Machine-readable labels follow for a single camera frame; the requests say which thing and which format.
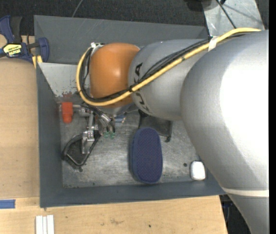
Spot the white rounded block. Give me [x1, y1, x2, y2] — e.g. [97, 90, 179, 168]
[190, 161, 206, 181]

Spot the red-orange plastic cup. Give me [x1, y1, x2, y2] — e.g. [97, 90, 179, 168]
[61, 102, 74, 124]

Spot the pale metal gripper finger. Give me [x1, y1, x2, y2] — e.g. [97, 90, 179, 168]
[81, 130, 95, 155]
[90, 124, 102, 139]

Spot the grey metal bin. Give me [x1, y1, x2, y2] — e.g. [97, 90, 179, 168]
[33, 15, 227, 208]

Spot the pale wood flat board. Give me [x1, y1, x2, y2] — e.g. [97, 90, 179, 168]
[0, 57, 41, 200]

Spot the blue oval case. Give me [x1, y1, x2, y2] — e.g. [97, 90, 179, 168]
[128, 127, 163, 184]

